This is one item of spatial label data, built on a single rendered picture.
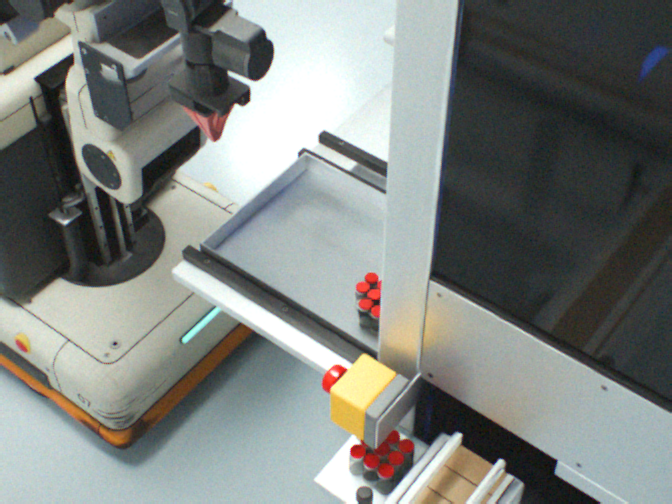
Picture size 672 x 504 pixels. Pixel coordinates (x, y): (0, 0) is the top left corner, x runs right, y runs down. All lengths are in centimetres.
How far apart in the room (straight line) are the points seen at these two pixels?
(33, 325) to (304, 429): 66
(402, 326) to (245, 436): 125
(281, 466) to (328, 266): 90
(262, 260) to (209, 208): 95
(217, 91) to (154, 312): 100
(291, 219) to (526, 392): 61
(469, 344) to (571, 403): 13
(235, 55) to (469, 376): 50
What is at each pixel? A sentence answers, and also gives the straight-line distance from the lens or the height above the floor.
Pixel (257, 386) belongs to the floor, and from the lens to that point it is 254.
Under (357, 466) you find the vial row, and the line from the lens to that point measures 136.
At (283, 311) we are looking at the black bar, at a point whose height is 90.
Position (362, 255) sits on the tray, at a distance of 161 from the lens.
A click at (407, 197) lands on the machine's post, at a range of 109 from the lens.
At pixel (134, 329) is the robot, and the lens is 232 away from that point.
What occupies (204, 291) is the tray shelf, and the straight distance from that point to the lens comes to 158.
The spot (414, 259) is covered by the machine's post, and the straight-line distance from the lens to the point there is 115.
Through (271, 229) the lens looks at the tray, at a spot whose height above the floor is 88.
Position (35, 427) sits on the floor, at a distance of 257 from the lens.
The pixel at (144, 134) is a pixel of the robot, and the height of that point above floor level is 80.
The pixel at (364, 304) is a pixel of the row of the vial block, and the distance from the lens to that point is 149.
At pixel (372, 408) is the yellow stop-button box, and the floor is 103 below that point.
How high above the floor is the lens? 208
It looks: 48 degrees down
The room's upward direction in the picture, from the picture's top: straight up
